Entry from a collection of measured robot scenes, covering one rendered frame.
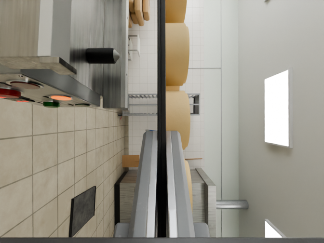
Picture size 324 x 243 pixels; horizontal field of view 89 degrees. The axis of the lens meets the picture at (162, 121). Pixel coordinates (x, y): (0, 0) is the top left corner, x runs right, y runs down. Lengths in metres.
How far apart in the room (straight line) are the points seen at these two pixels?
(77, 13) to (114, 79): 0.16
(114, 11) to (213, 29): 4.68
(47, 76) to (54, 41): 0.10
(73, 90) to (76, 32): 0.11
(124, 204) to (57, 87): 3.61
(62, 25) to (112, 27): 0.33
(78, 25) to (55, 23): 0.20
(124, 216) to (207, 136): 2.68
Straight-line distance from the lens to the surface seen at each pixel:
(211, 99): 4.59
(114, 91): 0.46
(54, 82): 0.30
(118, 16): 0.55
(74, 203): 2.26
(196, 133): 4.47
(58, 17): 0.21
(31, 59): 0.20
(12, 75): 0.27
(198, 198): 3.78
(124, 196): 3.77
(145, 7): 4.36
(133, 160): 4.27
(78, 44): 0.38
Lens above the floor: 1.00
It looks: level
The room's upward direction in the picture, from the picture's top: 90 degrees clockwise
